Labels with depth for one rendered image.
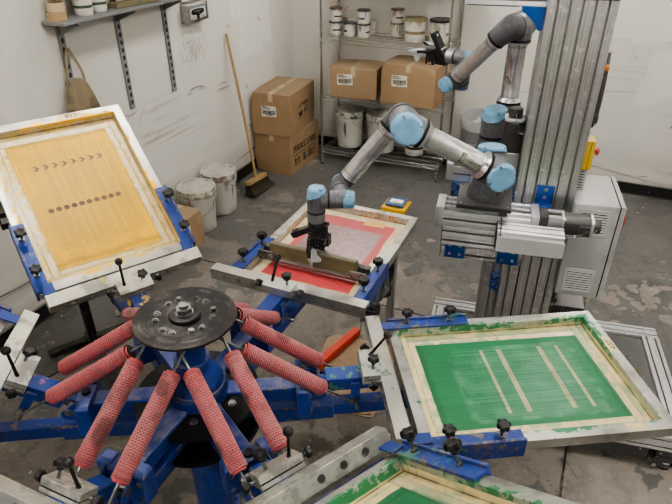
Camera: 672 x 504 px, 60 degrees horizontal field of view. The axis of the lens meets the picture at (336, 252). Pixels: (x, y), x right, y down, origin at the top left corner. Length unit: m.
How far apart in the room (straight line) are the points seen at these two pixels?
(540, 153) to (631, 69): 3.15
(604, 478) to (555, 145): 1.59
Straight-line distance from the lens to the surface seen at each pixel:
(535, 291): 3.00
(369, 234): 2.83
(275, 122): 5.66
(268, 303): 2.22
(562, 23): 2.52
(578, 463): 3.24
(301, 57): 6.43
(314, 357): 1.92
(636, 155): 5.95
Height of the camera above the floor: 2.35
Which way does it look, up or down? 31 degrees down
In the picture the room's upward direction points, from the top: straight up
